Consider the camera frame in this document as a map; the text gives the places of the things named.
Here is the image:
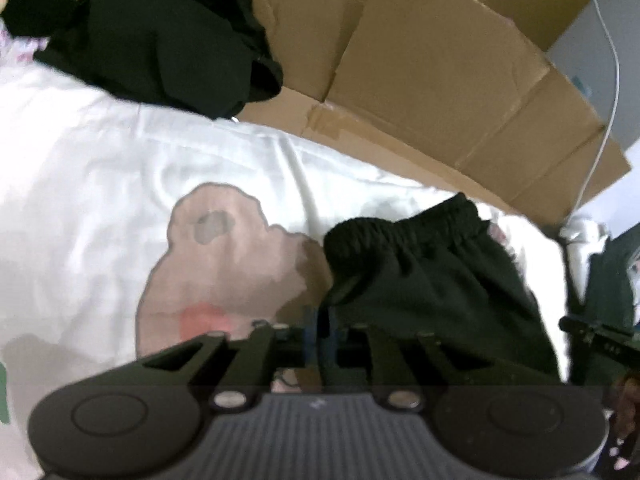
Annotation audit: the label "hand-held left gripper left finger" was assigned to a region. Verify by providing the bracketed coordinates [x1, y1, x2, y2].
[137, 322, 326, 409]

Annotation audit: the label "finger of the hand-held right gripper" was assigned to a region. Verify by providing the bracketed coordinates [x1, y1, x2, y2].
[559, 315, 601, 348]

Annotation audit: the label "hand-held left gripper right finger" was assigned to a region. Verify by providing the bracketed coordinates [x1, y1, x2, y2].
[326, 324, 513, 411]

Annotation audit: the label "black shorts with bear-print trim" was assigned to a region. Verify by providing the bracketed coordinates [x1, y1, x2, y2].
[322, 192, 563, 391]

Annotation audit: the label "folded black garment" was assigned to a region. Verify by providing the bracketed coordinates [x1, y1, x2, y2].
[585, 227, 640, 346]

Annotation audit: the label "white garment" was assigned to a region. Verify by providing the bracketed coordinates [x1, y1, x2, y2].
[559, 212, 608, 306]

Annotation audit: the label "cream bear print blanket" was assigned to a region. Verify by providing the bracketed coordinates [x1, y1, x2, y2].
[0, 62, 581, 480]

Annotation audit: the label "flat cardboard sheet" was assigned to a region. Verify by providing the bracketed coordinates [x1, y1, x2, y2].
[65, 0, 633, 226]

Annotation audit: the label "crumpled black garment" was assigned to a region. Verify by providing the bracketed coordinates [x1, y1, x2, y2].
[32, 0, 285, 120]

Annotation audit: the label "floral print cloth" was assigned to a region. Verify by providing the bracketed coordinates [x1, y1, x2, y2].
[0, 15, 46, 66]

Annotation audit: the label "white cable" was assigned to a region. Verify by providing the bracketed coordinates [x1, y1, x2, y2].
[572, 0, 621, 213]

